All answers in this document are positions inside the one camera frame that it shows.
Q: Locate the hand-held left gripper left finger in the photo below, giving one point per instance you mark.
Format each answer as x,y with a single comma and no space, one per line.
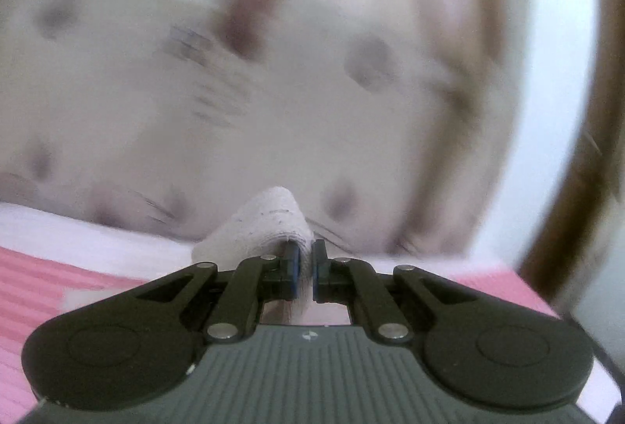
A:
292,269

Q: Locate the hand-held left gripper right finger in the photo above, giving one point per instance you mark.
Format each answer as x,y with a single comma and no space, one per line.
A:
320,270

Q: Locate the small beige garment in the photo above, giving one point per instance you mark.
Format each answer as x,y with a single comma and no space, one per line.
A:
266,219

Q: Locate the floral printed pillow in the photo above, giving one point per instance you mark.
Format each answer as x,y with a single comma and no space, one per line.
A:
293,111

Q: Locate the pink striped cloth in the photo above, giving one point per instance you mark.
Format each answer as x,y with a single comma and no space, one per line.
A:
73,233

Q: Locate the pink checked blanket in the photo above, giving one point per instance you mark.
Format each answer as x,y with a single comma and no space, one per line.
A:
29,287

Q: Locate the brown wooden bed frame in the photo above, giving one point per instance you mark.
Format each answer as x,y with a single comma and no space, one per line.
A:
561,219

